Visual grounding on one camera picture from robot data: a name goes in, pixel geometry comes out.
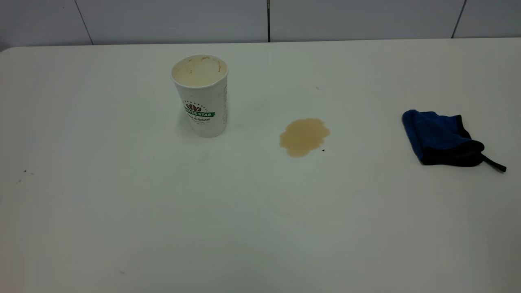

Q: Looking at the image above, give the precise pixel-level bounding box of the white paper coffee cup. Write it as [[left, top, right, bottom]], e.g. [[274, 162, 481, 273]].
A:
[[170, 54, 229, 138]]

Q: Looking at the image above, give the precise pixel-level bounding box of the tan coffee spill puddle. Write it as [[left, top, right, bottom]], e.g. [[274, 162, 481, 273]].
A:
[[279, 118, 331, 158]]

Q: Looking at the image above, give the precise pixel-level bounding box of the blue and black cloth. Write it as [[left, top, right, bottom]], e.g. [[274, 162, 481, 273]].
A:
[[402, 109, 507, 173]]

